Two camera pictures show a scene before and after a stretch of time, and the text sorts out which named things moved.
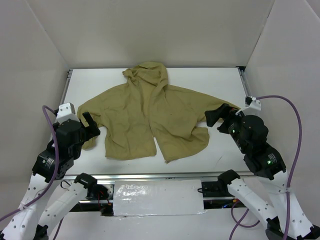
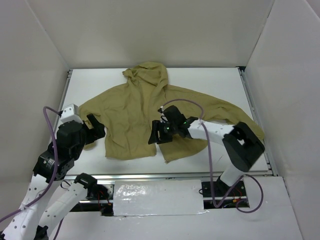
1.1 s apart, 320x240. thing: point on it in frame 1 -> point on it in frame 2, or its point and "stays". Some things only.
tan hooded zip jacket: (135, 118) stays
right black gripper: (223, 119) -> (160, 131)
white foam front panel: (158, 197) stays
